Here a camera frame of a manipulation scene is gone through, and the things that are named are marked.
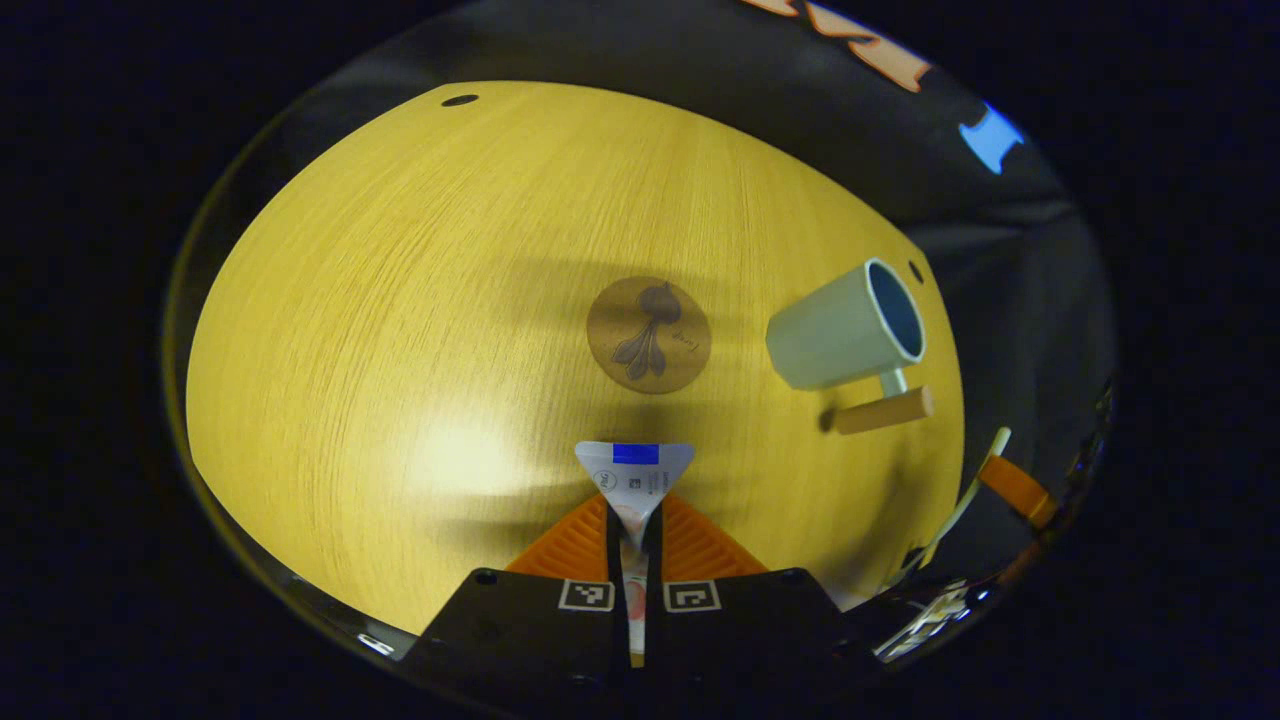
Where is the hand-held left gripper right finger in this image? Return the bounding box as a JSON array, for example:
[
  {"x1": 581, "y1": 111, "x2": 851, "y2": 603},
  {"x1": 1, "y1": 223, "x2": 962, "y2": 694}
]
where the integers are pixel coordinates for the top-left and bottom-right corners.
[{"x1": 645, "y1": 493, "x2": 883, "y2": 693}]

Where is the black backdrop cloth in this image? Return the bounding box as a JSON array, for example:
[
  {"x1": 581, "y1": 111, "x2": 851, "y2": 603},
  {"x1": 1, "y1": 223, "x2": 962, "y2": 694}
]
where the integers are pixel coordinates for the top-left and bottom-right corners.
[{"x1": 290, "y1": 0, "x2": 1117, "y2": 571}]

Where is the pale green cup wooden handle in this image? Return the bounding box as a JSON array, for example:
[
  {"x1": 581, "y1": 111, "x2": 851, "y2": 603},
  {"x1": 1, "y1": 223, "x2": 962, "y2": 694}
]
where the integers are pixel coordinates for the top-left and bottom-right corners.
[{"x1": 765, "y1": 258, "x2": 936, "y2": 436}]

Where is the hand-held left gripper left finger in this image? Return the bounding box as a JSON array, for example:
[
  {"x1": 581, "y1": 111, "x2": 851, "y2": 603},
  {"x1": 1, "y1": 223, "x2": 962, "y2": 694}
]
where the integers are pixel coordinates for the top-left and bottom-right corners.
[{"x1": 400, "y1": 493, "x2": 627, "y2": 693}]

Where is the round brown coaster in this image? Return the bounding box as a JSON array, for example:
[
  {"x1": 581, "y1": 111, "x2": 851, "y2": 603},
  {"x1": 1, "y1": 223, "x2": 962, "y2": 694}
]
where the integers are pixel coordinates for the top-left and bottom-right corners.
[{"x1": 586, "y1": 276, "x2": 713, "y2": 395}]

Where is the white toothpaste tube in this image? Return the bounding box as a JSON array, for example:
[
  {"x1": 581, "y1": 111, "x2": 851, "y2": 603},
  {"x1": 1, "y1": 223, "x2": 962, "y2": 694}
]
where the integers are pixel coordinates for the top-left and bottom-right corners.
[{"x1": 574, "y1": 441, "x2": 696, "y2": 669}]

